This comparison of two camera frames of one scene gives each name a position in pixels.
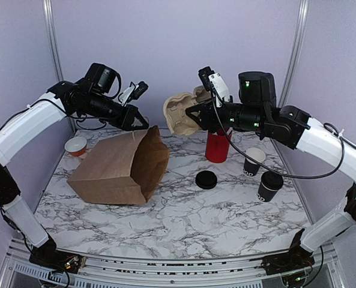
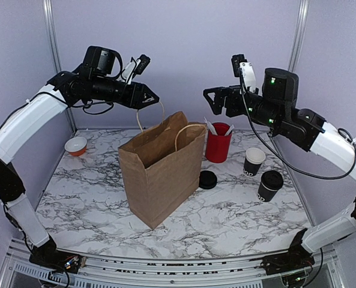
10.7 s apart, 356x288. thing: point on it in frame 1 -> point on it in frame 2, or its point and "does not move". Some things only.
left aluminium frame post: x=50 y=20 does not move
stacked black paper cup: x=251 y=166 does not move
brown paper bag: x=126 y=167 -> x=162 y=162
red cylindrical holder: x=217 y=146 does not move
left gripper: x=131 y=110 -> x=134 y=98
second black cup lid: x=206 y=179 does not move
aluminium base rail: x=18 y=270 does not move
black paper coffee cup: x=265 y=194 does not move
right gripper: x=209 y=121 -> x=232 y=92
